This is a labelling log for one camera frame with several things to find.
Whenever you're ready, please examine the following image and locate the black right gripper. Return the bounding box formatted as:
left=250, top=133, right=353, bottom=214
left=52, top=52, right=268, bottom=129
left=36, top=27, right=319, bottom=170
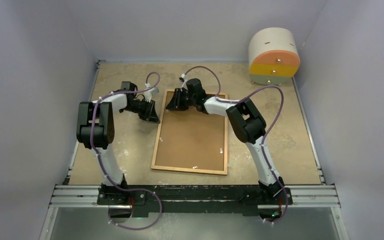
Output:
left=167, top=88, right=197, bottom=111

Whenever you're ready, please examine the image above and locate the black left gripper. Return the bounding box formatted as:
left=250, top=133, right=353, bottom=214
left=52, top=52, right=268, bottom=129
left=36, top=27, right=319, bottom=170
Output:
left=122, top=98, right=160, bottom=124

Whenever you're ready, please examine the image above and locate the wooden picture frame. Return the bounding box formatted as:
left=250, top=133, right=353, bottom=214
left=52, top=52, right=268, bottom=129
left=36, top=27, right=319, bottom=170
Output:
left=150, top=88, right=229, bottom=176

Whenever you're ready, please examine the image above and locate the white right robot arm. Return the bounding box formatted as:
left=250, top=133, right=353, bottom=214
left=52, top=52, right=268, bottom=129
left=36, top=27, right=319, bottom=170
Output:
left=166, top=76, right=287, bottom=204

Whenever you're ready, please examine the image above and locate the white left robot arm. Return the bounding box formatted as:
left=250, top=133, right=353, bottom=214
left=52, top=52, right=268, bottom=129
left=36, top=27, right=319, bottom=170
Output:
left=76, top=81, right=160, bottom=205

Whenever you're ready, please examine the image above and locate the round pastel drawer cabinet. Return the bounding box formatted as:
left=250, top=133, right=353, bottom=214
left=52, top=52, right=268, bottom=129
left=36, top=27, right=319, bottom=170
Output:
left=248, top=27, right=301, bottom=85

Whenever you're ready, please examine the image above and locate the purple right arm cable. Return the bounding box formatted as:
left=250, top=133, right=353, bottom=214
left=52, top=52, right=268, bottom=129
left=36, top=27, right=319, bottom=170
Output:
left=179, top=65, right=290, bottom=226

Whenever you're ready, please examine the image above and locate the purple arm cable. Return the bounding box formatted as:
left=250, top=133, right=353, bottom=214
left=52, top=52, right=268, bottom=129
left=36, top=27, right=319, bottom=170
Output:
left=89, top=71, right=163, bottom=231
left=179, top=65, right=290, bottom=226

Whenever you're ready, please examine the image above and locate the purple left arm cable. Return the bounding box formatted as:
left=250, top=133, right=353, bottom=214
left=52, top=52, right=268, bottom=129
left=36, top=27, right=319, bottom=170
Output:
left=89, top=71, right=163, bottom=231

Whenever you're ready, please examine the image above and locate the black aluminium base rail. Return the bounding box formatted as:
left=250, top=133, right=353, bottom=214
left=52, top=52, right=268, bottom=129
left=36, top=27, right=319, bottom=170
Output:
left=50, top=185, right=340, bottom=221

